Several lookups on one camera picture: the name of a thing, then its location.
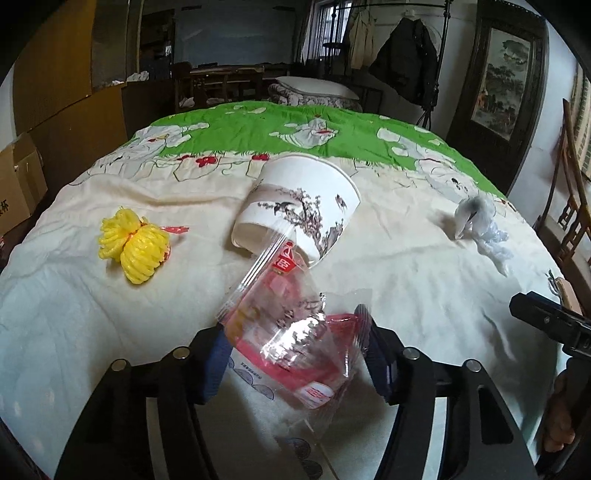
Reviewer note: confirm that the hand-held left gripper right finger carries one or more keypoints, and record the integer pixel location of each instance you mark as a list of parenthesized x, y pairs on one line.
[(381, 369)]

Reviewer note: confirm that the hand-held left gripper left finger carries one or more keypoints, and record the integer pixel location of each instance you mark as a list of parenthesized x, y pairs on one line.
[(214, 364)]

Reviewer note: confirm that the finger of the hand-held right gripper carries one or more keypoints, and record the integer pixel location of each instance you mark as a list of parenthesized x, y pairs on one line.
[(549, 318)]

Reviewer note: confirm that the clear red plastic wrapper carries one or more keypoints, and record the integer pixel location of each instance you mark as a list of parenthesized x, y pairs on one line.
[(286, 332)]

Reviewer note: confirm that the person's right hand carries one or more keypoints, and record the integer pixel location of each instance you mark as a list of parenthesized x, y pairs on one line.
[(559, 415)]

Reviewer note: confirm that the tan wooden board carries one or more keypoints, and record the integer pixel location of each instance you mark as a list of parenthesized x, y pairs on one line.
[(564, 290)]

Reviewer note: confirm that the white crumpled plastic bag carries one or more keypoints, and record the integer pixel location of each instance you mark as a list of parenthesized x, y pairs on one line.
[(489, 235)]

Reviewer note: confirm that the wooden chair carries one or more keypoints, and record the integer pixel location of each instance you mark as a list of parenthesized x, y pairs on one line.
[(570, 207)]

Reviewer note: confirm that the yellow foam net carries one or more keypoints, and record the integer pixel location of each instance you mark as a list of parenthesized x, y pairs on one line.
[(138, 249)]

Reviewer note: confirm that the white printed paper cup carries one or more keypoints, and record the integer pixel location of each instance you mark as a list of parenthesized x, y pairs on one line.
[(295, 184)]

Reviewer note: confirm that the black coat rack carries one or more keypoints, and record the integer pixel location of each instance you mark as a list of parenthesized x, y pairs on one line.
[(434, 110)]

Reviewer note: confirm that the cardboard box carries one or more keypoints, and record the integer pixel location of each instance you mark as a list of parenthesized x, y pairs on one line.
[(21, 180)]

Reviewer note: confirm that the folded patterned quilt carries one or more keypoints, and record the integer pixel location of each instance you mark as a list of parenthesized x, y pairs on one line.
[(295, 101)]

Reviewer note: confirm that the white pillow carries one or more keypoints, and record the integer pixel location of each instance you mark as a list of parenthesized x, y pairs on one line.
[(314, 85)]

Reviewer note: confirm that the wooden table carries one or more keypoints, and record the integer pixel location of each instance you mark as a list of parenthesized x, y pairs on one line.
[(221, 71)]

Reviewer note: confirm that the black jacket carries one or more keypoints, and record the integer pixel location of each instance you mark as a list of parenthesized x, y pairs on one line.
[(406, 60)]

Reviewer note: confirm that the beige jacket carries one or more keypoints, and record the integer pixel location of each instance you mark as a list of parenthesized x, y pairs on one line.
[(362, 41)]

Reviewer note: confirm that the yellow wooden cabinet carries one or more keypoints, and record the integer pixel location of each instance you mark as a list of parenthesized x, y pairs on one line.
[(51, 60)]

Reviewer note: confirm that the window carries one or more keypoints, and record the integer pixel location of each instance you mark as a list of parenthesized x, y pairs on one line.
[(323, 27)]

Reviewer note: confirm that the wall painting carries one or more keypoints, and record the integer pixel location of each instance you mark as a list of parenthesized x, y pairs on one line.
[(501, 83)]

